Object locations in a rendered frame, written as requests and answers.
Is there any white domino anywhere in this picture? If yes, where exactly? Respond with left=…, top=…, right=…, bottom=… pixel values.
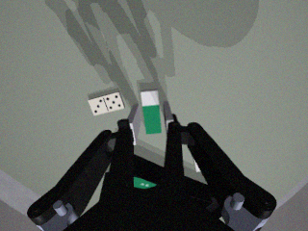
left=193, top=159, right=200, bottom=172
left=88, top=91, right=125, bottom=116

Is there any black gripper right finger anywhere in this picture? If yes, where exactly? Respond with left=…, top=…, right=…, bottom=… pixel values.
left=155, top=101, right=277, bottom=231

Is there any black three-section bin rack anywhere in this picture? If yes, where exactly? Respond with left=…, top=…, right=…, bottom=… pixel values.
left=134, top=154, right=222, bottom=218

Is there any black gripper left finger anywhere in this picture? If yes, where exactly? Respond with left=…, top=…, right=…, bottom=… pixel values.
left=27, top=104, right=141, bottom=231

